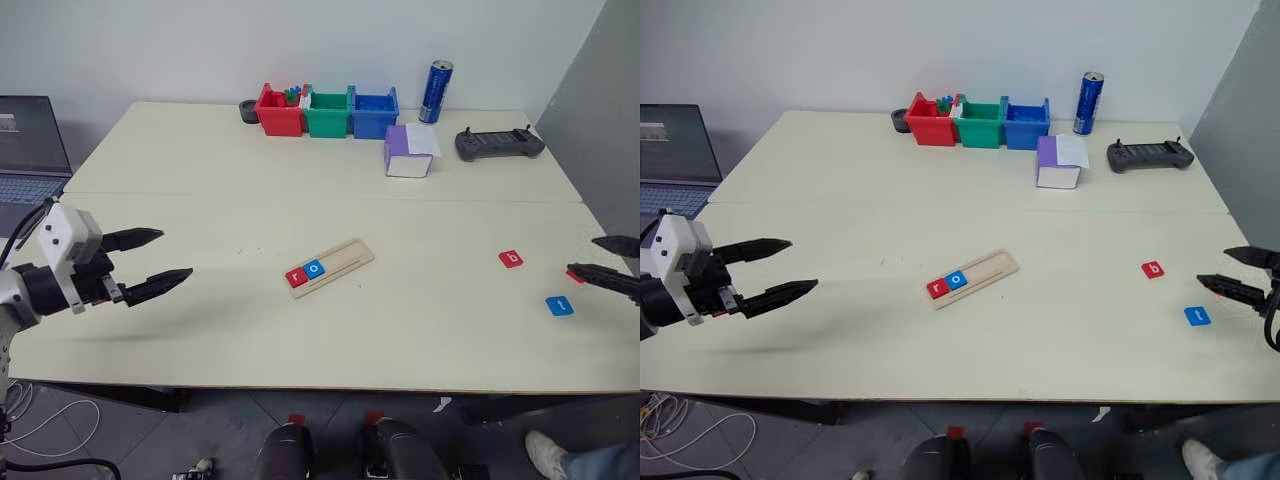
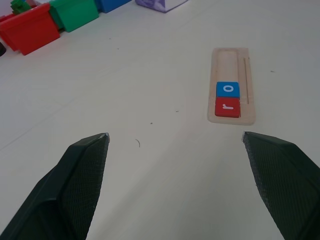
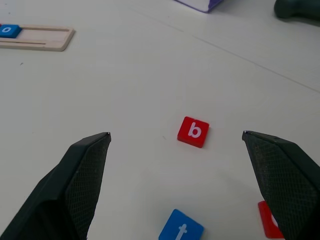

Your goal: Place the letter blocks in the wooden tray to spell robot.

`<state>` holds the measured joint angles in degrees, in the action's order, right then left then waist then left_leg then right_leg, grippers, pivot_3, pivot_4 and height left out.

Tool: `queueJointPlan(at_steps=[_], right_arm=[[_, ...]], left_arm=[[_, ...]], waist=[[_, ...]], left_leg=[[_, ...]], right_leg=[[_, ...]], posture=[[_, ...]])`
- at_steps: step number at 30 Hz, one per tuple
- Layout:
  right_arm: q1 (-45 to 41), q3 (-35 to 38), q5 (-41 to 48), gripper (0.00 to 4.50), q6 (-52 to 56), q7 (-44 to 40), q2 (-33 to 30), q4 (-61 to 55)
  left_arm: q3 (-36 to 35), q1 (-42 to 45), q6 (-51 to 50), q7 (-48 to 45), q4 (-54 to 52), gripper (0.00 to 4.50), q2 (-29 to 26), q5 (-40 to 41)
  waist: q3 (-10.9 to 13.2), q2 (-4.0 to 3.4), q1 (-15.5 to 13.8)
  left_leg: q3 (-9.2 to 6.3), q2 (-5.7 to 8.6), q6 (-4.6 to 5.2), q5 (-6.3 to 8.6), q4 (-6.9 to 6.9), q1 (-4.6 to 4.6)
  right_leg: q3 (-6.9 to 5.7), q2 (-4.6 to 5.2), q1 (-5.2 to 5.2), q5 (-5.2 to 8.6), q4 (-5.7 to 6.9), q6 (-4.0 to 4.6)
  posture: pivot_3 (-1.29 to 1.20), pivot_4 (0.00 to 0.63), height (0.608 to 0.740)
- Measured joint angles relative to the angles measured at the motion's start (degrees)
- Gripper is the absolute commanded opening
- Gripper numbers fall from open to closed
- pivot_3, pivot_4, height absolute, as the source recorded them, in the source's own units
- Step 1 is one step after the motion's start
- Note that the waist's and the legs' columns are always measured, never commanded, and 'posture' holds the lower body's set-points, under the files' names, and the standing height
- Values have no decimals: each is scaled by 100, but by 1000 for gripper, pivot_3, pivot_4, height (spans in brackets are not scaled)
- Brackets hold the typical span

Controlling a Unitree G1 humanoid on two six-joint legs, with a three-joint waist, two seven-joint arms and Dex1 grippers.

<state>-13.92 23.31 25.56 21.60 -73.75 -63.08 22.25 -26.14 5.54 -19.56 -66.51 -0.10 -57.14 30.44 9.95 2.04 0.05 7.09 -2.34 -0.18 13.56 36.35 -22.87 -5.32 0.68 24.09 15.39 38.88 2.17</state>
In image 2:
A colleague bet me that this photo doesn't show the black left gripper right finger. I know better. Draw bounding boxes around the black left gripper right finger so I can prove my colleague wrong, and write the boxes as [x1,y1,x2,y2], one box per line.
[241,131,320,240]

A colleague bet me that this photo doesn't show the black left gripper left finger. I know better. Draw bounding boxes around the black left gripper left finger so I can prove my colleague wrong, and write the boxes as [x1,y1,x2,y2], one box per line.
[0,132,111,240]

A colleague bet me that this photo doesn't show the red letter tile r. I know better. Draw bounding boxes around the red letter tile r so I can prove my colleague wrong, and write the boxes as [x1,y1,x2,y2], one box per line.
[214,97,241,118]

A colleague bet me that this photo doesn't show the blue letter o block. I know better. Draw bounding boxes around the blue letter o block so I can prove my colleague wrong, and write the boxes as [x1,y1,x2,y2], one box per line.
[216,81,241,99]

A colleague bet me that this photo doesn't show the wooden letter tray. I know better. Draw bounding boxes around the wooden letter tray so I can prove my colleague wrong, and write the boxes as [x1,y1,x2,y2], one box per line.
[207,46,257,126]

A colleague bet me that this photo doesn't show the red plastic bin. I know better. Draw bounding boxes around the red plastic bin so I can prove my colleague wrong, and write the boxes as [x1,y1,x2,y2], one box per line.
[0,2,61,56]

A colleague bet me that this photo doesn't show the green plastic bin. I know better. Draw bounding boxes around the green plastic bin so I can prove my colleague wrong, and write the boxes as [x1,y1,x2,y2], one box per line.
[48,0,100,33]

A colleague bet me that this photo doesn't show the green toy bricks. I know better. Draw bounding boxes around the green toy bricks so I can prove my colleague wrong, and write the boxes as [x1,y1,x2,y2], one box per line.
[10,0,31,15]

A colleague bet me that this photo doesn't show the blue plastic bin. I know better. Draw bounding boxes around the blue plastic bin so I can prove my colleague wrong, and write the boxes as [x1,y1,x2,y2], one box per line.
[94,0,133,14]

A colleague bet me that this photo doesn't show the purple white tissue box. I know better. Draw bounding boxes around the purple white tissue box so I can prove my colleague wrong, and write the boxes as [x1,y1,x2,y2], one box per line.
[134,0,190,13]

